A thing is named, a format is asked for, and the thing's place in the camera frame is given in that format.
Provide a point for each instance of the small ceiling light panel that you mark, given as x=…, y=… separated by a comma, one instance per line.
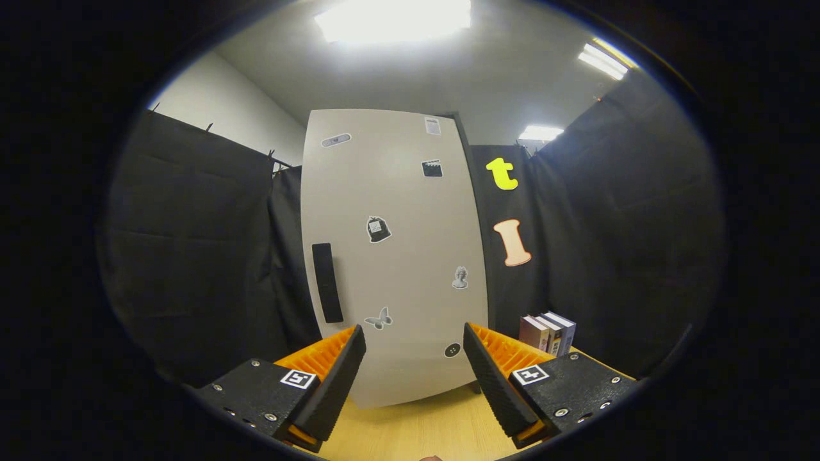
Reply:
x=540, y=132

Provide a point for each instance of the black backdrop cloth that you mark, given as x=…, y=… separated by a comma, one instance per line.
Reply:
x=192, y=256

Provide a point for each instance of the dark grey cabinet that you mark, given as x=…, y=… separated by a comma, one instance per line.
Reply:
x=479, y=192

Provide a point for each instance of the grey blue spine book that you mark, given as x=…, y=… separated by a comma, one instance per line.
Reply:
x=566, y=333

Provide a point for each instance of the white brown spine book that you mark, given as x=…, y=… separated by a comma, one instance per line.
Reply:
x=553, y=337

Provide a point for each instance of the double strip ceiling light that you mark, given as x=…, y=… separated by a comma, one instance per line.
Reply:
x=602, y=61

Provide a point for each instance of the large ceiling light panel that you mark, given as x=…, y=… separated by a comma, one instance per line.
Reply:
x=394, y=19

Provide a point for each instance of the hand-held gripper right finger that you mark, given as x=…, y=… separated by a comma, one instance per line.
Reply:
x=494, y=390

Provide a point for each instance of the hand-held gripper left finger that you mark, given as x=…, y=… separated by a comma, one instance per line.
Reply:
x=333, y=390

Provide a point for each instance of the mauve cover book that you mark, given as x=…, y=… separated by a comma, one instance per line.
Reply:
x=532, y=333

